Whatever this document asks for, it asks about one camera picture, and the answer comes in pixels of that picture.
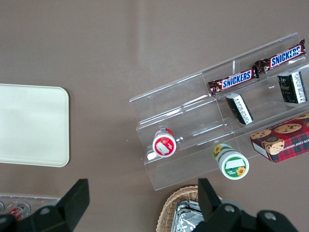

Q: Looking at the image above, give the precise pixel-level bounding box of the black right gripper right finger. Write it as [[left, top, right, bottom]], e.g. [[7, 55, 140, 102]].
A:
[[197, 178, 243, 227]]

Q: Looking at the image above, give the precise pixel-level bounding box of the small clear acrylic stand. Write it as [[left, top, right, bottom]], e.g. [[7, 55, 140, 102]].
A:
[[0, 193, 61, 218]]

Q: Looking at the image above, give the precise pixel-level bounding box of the Snickers chocolate bar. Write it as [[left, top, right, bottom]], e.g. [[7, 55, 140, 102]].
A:
[[253, 38, 307, 74], [208, 68, 260, 95]]

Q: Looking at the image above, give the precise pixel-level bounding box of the black and white carton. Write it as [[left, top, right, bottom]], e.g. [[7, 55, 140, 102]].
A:
[[277, 71, 308, 104], [225, 93, 254, 126]]

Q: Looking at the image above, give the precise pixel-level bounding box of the red drink can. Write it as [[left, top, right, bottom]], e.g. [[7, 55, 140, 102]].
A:
[[9, 202, 31, 221]]

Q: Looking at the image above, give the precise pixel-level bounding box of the clear acrylic tiered shelf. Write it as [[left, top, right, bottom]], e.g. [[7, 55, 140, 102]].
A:
[[129, 32, 309, 191]]

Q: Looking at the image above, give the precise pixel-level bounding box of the light tan wicker basket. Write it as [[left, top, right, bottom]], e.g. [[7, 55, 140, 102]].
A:
[[156, 185, 223, 232]]

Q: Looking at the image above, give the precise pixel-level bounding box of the red plaid cookie box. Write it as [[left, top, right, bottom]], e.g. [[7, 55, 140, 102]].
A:
[[250, 113, 309, 164]]

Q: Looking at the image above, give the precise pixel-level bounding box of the cream plastic tray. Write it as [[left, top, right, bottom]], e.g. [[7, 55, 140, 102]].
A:
[[0, 83, 70, 168]]

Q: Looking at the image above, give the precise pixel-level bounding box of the aluminium foil tray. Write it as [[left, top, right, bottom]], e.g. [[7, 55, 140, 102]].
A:
[[171, 200, 206, 232]]

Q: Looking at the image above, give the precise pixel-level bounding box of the red lidded jar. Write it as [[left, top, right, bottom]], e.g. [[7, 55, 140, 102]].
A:
[[152, 128, 177, 158]]

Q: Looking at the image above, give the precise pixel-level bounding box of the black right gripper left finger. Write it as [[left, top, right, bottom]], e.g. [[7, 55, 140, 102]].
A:
[[14, 178, 90, 232]]

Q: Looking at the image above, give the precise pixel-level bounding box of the green sunflower lidded jar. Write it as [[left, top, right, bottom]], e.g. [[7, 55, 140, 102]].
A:
[[212, 144, 250, 181]]

